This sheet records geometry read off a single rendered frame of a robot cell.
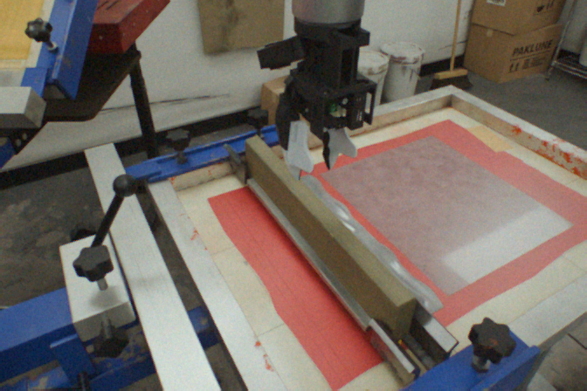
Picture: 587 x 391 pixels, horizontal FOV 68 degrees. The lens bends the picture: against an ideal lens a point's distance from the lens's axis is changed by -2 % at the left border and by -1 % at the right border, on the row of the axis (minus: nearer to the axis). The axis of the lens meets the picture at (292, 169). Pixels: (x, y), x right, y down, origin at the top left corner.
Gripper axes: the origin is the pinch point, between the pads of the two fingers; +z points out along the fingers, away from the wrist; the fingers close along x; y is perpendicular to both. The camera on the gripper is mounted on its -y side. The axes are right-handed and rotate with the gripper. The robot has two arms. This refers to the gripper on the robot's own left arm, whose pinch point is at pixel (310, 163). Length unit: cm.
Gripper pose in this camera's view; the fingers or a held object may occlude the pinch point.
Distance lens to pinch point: 58.9
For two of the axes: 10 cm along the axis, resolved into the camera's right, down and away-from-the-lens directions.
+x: 8.7, -2.8, 4.1
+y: 4.9, 5.1, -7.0
